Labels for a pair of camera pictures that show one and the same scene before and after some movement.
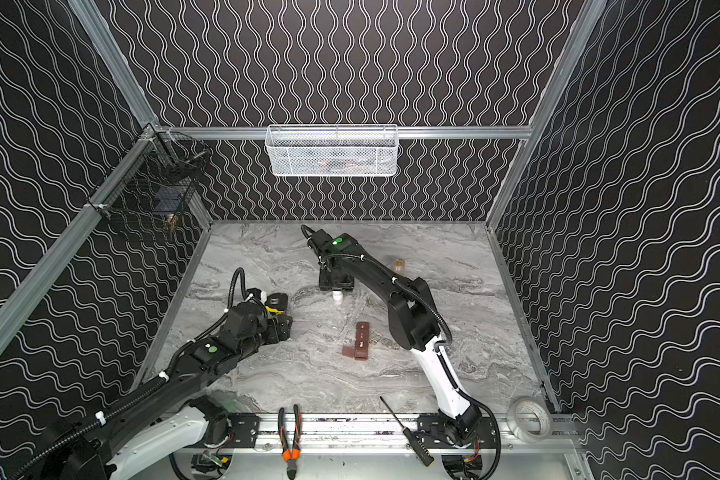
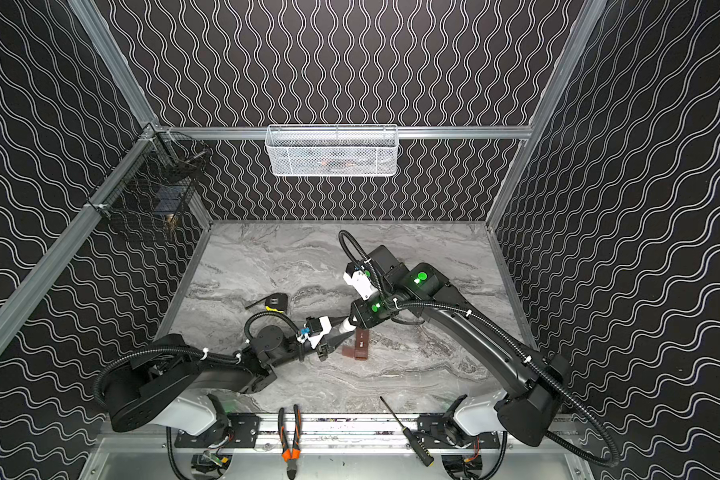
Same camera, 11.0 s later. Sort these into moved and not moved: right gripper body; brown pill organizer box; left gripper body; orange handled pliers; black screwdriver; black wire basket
Moved: right gripper body; left gripper body
Not moved: black wire basket; black screwdriver; brown pill organizer box; orange handled pliers
